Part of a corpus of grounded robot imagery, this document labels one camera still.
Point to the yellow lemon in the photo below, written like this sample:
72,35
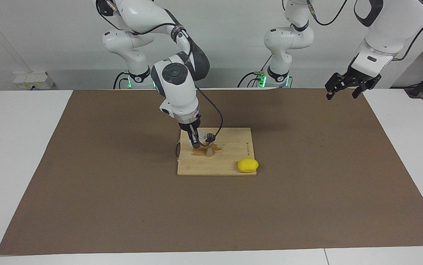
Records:
248,165

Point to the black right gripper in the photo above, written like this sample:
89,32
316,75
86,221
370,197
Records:
189,127

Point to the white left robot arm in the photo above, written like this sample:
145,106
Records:
391,22

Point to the steel double jigger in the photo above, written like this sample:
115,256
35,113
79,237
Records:
210,151

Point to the bamboo cutting board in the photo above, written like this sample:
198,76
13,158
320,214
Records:
229,162

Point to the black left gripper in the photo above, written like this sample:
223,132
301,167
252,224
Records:
360,79

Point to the white power strip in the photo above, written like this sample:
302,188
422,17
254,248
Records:
31,81

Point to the brown table mat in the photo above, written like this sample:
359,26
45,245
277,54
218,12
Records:
123,206

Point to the small clear glass cup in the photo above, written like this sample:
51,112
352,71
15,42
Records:
203,134

